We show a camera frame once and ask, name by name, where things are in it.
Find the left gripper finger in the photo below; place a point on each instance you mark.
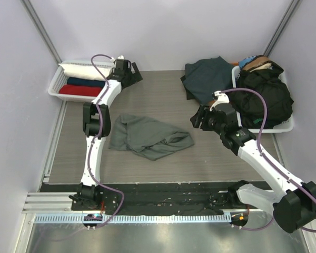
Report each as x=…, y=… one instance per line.
x=136, y=77
x=135, y=68

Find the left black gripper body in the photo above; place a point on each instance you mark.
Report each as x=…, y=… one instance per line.
x=128, y=75

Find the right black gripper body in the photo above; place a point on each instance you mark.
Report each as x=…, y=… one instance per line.
x=201, y=119

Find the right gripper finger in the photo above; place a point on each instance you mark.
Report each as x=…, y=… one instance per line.
x=203, y=109
x=196, y=120

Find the grey t shirt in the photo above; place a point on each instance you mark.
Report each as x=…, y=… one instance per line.
x=148, y=137

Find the white plastic basket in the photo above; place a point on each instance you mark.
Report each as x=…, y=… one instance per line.
x=285, y=126
x=60, y=79

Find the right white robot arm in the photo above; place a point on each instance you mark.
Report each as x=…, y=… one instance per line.
x=291, y=202

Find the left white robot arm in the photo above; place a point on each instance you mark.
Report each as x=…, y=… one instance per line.
x=97, y=127

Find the dark teal t shirt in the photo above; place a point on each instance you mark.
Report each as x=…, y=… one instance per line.
x=204, y=77

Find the white rolled t shirt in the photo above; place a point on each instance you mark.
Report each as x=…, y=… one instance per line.
x=85, y=72

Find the navy rolled t shirt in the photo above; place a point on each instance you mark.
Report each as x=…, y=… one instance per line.
x=83, y=82

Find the red rolled t shirt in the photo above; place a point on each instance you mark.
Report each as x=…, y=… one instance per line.
x=80, y=90

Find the black clothes pile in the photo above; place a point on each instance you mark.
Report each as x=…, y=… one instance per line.
x=265, y=81

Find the blue and tan clothes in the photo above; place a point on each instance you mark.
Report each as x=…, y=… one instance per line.
x=252, y=62

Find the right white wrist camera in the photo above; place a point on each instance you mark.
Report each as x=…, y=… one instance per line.
x=221, y=97

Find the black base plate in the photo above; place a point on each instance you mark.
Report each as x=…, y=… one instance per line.
x=152, y=199

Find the slotted white cable duct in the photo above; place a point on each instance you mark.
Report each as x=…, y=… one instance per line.
x=94, y=218

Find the left aluminium frame post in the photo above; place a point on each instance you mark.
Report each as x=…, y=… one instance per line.
x=30, y=10

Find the aluminium frame post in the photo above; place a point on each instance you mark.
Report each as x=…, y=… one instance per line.
x=30, y=10
x=284, y=21

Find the right aluminium frame post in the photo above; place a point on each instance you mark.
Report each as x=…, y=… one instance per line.
x=284, y=21

